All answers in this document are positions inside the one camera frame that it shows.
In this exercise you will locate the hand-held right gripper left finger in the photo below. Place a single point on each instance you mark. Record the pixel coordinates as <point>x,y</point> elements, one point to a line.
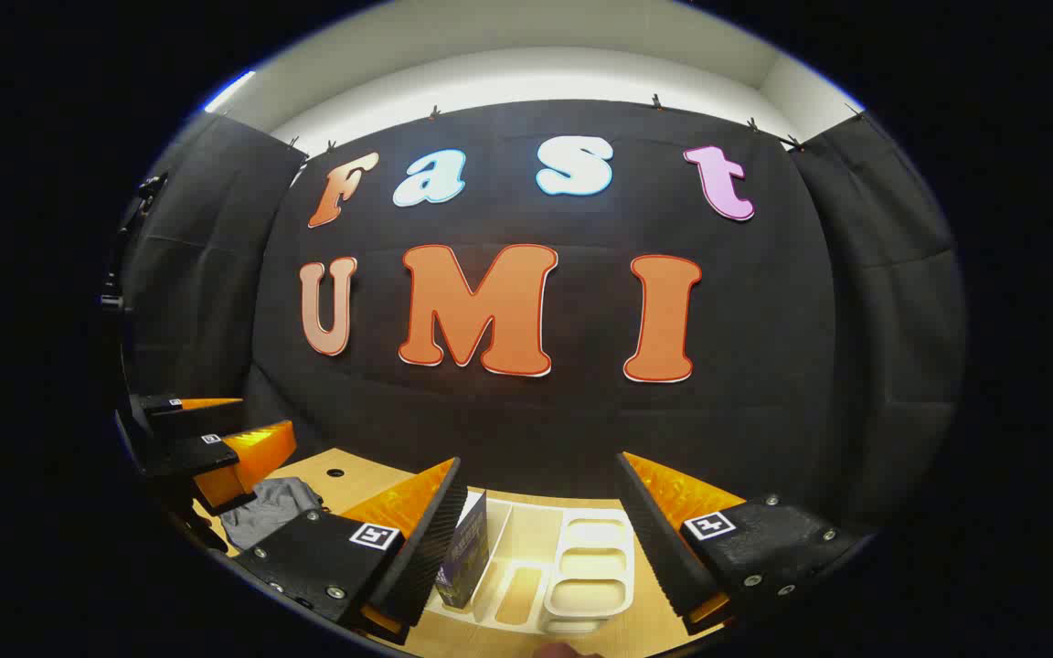
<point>440,535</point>

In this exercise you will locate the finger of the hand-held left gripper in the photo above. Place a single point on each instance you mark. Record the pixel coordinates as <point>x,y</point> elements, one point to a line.
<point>197,422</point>
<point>184,457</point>

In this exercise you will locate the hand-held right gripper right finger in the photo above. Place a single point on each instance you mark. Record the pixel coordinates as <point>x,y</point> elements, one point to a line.
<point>650,535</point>

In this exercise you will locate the blue cover book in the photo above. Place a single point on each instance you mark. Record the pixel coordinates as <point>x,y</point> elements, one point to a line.
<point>464,567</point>

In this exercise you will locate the cream plastic bookshelf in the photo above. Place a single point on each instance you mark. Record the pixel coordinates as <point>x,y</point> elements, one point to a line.
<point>595,567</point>

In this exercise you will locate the grey schoolbag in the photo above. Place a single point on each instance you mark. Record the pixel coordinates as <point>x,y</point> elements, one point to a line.
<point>271,516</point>

